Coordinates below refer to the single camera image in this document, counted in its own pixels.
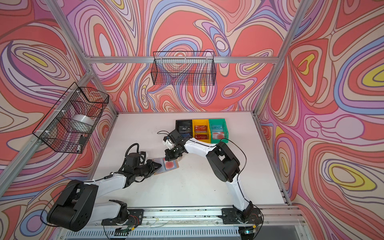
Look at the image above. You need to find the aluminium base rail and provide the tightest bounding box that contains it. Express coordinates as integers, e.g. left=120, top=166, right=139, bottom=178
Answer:
left=56, top=205, right=314, bottom=240

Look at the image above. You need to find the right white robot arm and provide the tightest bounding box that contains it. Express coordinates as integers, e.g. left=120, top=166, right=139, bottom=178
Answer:
left=163, top=130, right=254, bottom=224

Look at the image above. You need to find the left wall wire basket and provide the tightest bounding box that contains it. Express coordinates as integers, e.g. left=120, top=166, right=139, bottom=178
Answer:
left=33, top=83, right=110, bottom=154

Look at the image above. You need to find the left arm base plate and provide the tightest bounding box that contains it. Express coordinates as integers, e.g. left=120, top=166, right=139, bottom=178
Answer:
left=102, top=209, right=144, bottom=227

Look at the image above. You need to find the back wall wire basket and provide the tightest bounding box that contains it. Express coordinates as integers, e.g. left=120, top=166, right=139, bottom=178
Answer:
left=151, top=51, right=217, bottom=86

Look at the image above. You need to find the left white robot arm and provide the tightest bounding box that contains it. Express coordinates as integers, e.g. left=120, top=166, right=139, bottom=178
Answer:
left=47, top=160, right=162, bottom=232

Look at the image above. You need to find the black plastic storage bin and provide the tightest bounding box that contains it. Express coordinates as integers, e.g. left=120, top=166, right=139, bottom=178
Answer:
left=176, top=120, right=193, bottom=138

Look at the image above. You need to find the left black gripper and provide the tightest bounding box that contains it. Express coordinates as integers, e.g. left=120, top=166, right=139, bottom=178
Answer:
left=132, top=159, right=162, bottom=179

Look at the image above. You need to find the tan leather card holder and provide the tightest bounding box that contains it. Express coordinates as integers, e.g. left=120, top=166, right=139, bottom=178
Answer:
left=153, top=158, right=179, bottom=175

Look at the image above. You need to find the green plastic storage bin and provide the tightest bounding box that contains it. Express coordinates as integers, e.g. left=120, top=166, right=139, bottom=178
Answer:
left=209, top=119, right=229, bottom=144

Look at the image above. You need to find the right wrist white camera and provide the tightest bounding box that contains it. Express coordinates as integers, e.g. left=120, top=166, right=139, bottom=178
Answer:
left=163, top=137, right=175, bottom=150

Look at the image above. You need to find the white red-dot credit card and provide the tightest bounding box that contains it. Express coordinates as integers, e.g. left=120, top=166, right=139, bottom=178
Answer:
left=164, top=160, right=179, bottom=172

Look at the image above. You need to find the yellow plastic storage bin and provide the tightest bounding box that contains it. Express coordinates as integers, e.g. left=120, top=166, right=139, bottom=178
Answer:
left=192, top=119, right=211, bottom=143

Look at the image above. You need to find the wall wire basket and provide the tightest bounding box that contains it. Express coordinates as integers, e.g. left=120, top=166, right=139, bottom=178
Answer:
left=33, top=83, right=110, bottom=154
left=151, top=51, right=217, bottom=86

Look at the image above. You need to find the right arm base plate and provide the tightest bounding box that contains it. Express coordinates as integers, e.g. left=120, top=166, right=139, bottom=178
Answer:
left=218, top=208, right=263, bottom=226

